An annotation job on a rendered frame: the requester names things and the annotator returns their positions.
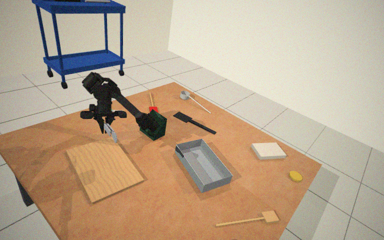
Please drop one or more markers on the black spatula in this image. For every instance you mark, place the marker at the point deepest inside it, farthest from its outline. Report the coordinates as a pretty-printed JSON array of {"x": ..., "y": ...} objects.
[{"x": 186, "y": 119}]

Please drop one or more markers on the light brown wooden board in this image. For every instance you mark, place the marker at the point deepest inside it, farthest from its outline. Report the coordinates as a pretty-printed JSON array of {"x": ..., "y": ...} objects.
[{"x": 103, "y": 169}]

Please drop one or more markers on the cream flat square slab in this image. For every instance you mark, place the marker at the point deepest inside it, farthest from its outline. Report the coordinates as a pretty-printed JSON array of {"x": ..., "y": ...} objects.
[{"x": 269, "y": 150}]

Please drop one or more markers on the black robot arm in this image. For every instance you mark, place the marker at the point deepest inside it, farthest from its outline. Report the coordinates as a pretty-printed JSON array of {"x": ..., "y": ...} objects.
[{"x": 93, "y": 84}]

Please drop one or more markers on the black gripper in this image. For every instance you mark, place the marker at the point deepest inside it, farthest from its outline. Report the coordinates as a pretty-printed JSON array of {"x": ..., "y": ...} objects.
[{"x": 103, "y": 110}]

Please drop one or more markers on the yellow flat round disc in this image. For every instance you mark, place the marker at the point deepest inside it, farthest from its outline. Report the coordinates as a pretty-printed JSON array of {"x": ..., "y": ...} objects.
[{"x": 295, "y": 176}]

